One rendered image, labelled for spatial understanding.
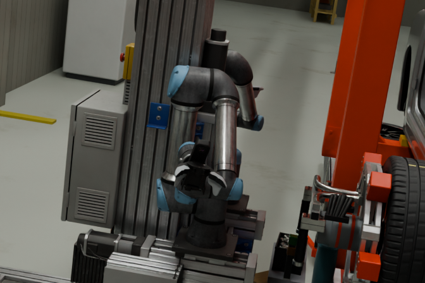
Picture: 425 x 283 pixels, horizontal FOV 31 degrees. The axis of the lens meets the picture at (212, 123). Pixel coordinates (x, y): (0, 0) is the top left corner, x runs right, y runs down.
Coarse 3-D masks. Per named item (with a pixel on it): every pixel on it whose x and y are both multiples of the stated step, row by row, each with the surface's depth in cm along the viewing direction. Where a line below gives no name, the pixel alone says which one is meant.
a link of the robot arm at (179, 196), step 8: (208, 176) 254; (208, 184) 252; (176, 192) 253; (184, 192) 251; (192, 192) 252; (200, 192) 252; (208, 192) 252; (176, 200) 254; (184, 200) 252; (192, 200) 253
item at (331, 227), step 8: (352, 216) 306; (328, 224) 304; (336, 224) 303; (344, 224) 303; (352, 224) 303; (360, 224) 303; (320, 232) 304; (328, 232) 303; (336, 232) 302; (344, 232) 302; (352, 232) 302; (320, 240) 305; (328, 240) 304; (336, 240) 303; (344, 240) 302; (352, 240) 302; (344, 248) 306; (352, 248) 304; (368, 248) 304
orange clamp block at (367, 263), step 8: (360, 256) 276; (368, 256) 277; (376, 256) 278; (360, 264) 273; (368, 264) 273; (376, 264) 272; (360, 272) 274; (368, 272) 273; (376, 272) 273; (376, 280) 274
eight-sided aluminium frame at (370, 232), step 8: (368, 168) 303; (376, 168) 307; (360, 176) 322; (368, 176) 292; (360, 184) 322; (368, 200) 286; (368, 208) 284; (376, 208) 285; (368, 216) 283; (376, 216) 283; (368, 224) 281; (376, 224) 281; (360, 232) 283; (368, 232) 279; (376, 232) 279; (360, 240) 282; (368, 240) 283; (376, 240) 280; (360, 248) 281; (376, 248) 280; (344, 272) 325; (344, 280) 320; (352, 280) 284; (360, 280) 284; (368, 280) 283
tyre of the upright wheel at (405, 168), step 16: (400, 160) 297; (416, 160) 302; (400, 176) 287; (416, 176) 287; (400, 192) 281; (416, 192) 282; (400, 208) 278; (416, 208) 278; (400, 224) 275; (416, 224) 276; (384, 240) 281; (400, 240) 275; (416, 240) 274; (384, 256) 276; (400, 256) 275; (416, 256) 273; (384, 272) 276; (400, 272) 275; (416, 272) 274
